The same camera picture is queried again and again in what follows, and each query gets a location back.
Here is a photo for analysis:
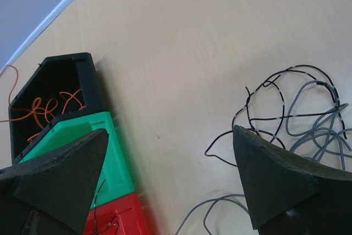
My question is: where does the red plastic bin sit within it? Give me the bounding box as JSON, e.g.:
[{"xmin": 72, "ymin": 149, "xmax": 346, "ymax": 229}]
[{"xmin": 83, "ymin": 193, "xmax": 150, "ymax": 235}]

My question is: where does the orange separated wire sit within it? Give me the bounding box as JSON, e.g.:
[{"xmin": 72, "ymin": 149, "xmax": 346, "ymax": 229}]
[{"xmin": 0, "ymin": 64, "xmax": 86, "ymax": 144}]

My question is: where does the wire bundle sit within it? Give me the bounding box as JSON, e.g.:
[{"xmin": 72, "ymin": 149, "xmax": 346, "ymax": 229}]
[{"xmin": 174, "ymin": 64, "xmax": 352, "ymax": 235}]

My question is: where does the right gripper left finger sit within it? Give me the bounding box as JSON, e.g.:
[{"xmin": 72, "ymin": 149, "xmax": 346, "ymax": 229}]
[{"xmin": 1, "ymin": 129, "xmax": 108, "ymax": 234}]

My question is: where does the black plastic bin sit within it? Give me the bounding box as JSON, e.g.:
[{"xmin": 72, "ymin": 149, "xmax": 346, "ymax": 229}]
[{"xmin": 8, "ymin": 52, "xmax": 106, "ymax": 164}]

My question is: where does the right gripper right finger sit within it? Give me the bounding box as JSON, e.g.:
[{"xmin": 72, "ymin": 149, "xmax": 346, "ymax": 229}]
[{"xmin": 233, "ymin": 125, "xmax": 351, "ymax": 234}]

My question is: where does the green plastic bin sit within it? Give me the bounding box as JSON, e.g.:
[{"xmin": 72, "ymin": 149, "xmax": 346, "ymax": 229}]
[{"xmin": 20, "ymin": 112, "xmax": 135, "ymax": 209}]

